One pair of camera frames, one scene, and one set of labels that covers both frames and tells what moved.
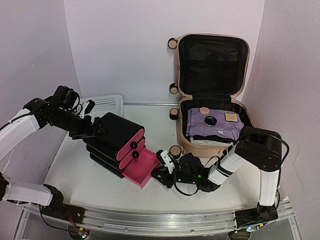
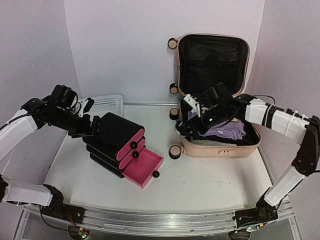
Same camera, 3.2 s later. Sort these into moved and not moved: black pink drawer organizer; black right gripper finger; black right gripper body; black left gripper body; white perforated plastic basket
Moved: black right gripper body; black right gripper finger
Not moved: white perforated plastic basket; black pink drawer organizer; black left gripper body
